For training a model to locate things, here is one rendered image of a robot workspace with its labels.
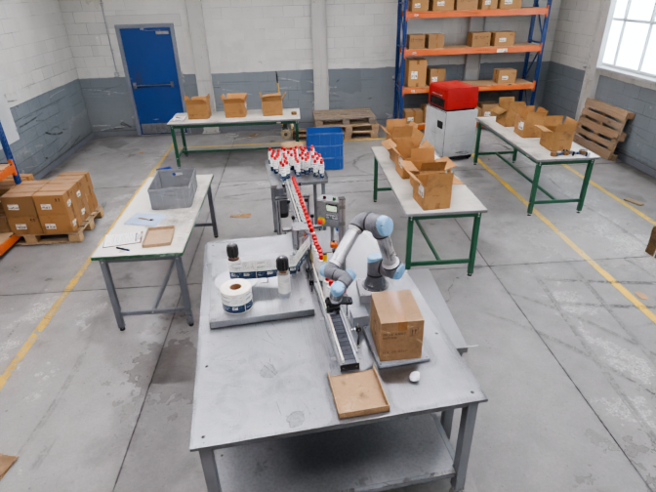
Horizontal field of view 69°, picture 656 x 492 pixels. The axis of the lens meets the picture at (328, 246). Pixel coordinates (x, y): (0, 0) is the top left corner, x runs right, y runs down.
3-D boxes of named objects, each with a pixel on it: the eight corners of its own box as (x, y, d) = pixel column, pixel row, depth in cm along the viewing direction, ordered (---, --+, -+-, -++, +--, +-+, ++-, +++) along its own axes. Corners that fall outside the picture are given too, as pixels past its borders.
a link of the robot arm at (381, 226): (389, 266, 327) (371, 207, 290) (408, 271, 318) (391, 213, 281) (380, 278, 322) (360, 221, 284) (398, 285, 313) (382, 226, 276)
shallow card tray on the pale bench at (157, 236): (147, 230, 434) (147, 227, 433) (175, 227, 438) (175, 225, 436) (142, 248, 405) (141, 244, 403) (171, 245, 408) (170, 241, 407)
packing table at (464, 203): (369, 199, 688) (370, 146, 650) (425, 196, 692) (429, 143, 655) (401, 282, 495) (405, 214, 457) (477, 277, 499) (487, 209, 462)
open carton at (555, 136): (528, 143, 648) (534, 115, 630) (560, 142, 648) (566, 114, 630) (541, 152, 611) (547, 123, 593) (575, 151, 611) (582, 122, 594)
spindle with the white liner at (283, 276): (277, 292, 328) (274, 254, 314) (290, 290, 329) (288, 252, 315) (278, 299, 320) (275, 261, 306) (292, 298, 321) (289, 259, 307)
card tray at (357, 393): (327, 376, 263) (327, 371, 261) (373, 369, 267) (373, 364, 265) (339, 419, 237) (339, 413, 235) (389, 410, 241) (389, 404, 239)
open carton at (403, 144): (386, 169, 570) (387, 138, 552) (423, 166, 574) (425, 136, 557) (393, 181, 536) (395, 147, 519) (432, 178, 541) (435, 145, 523)
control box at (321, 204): (323, 219, 334) (322, 193, 325) (346, 223, 328) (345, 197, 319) (316, 225, 326) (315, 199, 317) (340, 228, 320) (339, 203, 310)
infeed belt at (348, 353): (302, 236, 408) (302, 232, 406) (311, 235, 409) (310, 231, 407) (343, 370, 265) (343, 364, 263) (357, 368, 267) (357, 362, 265)
